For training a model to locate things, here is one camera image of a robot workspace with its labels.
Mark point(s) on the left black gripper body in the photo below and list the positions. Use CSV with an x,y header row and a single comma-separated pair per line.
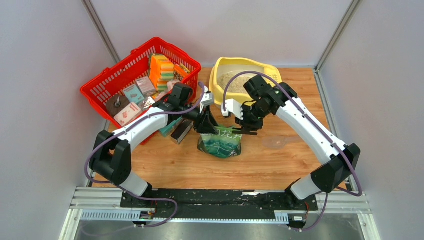
x,y
195,116

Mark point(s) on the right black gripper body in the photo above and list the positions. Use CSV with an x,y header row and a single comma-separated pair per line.
x,y
253,116

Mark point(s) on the black bag clip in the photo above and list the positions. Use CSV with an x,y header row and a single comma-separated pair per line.
x,y
243,131

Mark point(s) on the green litter bag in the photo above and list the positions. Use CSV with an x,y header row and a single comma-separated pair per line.
x,y
225,144

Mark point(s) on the clear plastic scoop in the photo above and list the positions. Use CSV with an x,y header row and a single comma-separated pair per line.
x,y
279,142

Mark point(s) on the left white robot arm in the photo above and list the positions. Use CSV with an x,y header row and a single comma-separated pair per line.
x,y
111,157

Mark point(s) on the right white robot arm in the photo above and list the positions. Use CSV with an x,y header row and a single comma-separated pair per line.
x,y
338,160

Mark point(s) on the dark brown box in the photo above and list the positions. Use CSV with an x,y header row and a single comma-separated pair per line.
x,y
181,131

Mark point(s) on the teal box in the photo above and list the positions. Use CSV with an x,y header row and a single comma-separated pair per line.
x,y
170,128

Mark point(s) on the yellow litter box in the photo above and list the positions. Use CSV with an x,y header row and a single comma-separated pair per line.
x,y
227,67

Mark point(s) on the grey pink packet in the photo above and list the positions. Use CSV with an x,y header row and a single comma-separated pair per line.
x,y
146,86

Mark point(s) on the orange sponge stack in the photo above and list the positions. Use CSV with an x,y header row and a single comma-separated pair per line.
x,y
163,73

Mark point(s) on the pink white packet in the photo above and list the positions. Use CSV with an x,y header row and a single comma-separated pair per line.
x,y
128,114

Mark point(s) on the teal small packet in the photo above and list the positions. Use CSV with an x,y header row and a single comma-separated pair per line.
x,y
133,94

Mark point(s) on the brown round disc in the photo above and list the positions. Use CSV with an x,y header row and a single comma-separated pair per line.
x,y
116,104

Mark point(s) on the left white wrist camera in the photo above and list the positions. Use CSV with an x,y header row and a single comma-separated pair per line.
x,y
207,99

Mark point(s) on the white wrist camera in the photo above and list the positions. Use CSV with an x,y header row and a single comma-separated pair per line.
x,y
231,106
207,99

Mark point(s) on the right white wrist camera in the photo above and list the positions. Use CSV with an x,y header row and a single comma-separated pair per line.
x,y
231,106

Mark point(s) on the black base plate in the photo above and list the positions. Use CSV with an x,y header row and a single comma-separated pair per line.
x,y
216,204

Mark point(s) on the aluminium frame rail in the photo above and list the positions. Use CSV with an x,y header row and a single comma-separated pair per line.
x,y
103,204

